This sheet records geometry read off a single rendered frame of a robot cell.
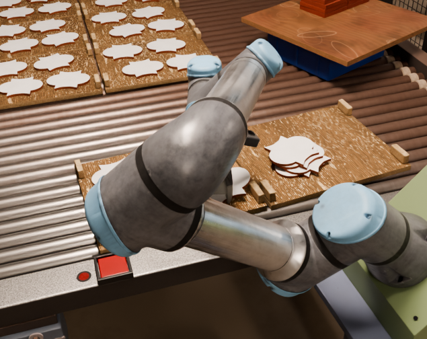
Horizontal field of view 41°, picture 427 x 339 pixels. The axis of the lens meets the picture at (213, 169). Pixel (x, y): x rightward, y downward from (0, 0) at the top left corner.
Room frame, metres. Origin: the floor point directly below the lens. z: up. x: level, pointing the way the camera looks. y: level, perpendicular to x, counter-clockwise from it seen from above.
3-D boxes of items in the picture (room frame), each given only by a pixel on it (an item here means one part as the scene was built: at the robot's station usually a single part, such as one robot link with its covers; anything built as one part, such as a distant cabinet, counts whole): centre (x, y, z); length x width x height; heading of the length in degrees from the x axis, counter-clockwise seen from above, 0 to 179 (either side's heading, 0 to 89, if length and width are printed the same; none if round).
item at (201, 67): (1.09, 0.01, 1.25); 0.09 x 0.08 x 0.11; 178
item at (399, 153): (1.23, -0.50, 0.95); 0.06 x 0.02 x 0.03; 21
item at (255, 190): (1.08, -0.10, 0.95); 0.06 x 0.02 x 0.03; 19
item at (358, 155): (1.28, -0.27, 0.93); 0.41 x 0.35 x 0.02; 111
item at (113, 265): (0.87, 0.22, 0.92); 0.06 x 0.06 x 0.01; 16
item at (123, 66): (1.89, 0.20, 0.94); 0.41 x 0.35 x 0.04; 105
